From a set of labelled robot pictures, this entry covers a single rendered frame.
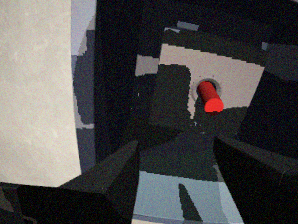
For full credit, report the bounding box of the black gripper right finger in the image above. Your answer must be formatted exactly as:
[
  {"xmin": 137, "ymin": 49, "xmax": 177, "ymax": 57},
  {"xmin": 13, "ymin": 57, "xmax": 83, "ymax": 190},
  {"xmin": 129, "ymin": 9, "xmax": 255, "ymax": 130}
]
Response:
[{"xmin": 214, "ymin": 135, "xmax": 298, "ymax": 224}]

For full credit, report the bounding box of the red peg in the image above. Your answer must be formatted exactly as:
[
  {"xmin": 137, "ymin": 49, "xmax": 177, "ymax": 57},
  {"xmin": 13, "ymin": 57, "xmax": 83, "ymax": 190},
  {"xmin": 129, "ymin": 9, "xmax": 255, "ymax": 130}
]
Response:
[{"xmin": 197, "ymin": 80, "xmax": 223, "ymax": 116}]

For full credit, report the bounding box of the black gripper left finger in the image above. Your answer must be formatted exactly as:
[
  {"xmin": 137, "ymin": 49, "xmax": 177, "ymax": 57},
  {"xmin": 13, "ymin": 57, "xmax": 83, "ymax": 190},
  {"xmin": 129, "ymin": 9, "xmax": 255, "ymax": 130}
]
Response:
[{"xmin": 0, "ymin": 141, "xmax": 140, "ymax": 224}]

